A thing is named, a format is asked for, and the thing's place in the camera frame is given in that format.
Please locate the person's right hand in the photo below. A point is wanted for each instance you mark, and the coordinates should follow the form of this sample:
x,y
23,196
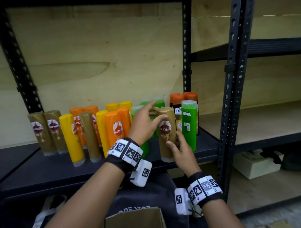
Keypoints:
x,y
185,159

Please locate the person's left hand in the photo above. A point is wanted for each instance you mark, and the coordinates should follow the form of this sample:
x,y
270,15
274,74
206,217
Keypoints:
x,y
141,126

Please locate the black orange-capped shampoo bottle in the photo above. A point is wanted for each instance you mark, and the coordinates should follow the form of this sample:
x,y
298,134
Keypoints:
x,y
178,110
185,93
171,98
197,101

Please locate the brown cardboard box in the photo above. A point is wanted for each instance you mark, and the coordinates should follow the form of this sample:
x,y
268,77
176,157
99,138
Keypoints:
x,y
136,218

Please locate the person's left forearm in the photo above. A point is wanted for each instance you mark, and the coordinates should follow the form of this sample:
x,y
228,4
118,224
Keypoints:
x,y
89,199

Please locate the left wristband with marker tags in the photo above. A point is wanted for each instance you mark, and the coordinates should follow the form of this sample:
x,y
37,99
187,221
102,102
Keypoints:
x,y
124,152

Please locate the wristband with marker tags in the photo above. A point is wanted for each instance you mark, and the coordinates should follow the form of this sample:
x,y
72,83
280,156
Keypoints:
x,y
124,152
204,188

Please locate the right wristband with marker tags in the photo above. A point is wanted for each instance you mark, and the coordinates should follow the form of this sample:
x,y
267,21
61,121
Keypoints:
x,y
204,188

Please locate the white foam block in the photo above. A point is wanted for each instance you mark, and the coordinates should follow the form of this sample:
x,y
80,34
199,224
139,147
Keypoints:
x,y
254,164

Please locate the patterned fabric bag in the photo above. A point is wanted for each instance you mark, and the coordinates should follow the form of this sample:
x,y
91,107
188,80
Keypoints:
x,y
49,206

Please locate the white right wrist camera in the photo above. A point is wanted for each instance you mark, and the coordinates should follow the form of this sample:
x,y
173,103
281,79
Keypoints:
x,y
182,202

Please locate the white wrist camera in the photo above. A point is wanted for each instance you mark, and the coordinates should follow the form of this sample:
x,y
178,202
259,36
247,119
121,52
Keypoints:
x,y
141,173
182,202

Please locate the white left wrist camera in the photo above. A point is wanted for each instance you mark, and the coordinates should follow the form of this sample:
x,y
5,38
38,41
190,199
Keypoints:
x,y
141,173

